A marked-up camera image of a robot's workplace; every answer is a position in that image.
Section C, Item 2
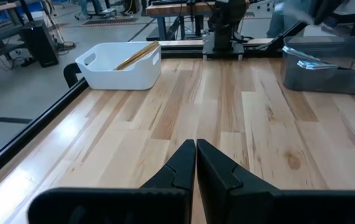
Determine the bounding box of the teal packet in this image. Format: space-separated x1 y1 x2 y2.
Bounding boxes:
296 59 339 70

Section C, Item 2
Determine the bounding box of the black diagonal frame brace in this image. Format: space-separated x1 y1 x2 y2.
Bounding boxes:
266 21 310 57

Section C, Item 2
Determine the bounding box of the pale patterned cutlery piece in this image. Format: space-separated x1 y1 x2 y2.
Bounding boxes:
282 45 321 63

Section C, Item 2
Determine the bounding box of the black table frame rail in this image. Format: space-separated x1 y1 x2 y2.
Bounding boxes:
0 63 90 189
160 39 284 60

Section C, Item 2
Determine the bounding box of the person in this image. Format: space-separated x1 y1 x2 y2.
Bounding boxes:
266 0 315 38

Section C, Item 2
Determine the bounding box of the white plastic bin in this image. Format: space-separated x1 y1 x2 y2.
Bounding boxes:
75 40 162 91

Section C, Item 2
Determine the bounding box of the wood topped workbench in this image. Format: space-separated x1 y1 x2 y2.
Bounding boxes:
145 0 250 41

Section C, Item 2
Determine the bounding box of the grey translucent plastic bin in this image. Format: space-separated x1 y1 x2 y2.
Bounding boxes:
282 35 355 96

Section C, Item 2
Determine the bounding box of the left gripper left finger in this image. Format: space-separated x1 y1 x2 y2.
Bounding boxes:
27 139 196 224

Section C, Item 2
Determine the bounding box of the black tower box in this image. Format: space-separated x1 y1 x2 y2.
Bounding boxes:
20 20 59 68

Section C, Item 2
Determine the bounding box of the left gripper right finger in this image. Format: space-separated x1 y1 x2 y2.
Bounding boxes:
196 139 355 224

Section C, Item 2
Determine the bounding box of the floor cable bundle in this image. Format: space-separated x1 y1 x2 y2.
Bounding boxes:
55 40 77 52

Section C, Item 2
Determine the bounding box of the black floor mat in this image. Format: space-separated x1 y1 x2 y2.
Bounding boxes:
82 17 140 27

